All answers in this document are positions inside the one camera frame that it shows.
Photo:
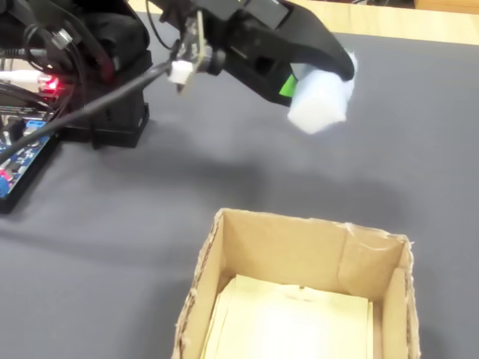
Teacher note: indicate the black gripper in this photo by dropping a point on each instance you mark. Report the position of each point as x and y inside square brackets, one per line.
[247, 41]

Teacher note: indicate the white blue foam block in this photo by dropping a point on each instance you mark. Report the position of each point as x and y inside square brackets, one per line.
[322, 101]

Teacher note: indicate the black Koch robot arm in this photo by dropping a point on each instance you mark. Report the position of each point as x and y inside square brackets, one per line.
[108, 48]

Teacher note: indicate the open brown cardboard box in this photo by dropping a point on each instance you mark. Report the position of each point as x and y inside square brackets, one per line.
[284, 247]

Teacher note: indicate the dark grey table mat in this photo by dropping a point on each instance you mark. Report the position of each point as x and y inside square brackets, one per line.
[337, 179]

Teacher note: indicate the brown wooden furniture piece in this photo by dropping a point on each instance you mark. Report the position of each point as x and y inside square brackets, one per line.
[445, 3]

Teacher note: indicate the pale yellow paper sheets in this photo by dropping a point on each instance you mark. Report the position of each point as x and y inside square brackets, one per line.
[292, 325]

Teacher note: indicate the blue controller circuit board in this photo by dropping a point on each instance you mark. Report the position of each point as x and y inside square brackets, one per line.
[16, 164]

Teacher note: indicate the black circuit board holder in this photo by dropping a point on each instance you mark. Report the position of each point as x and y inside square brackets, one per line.
[15, 203]

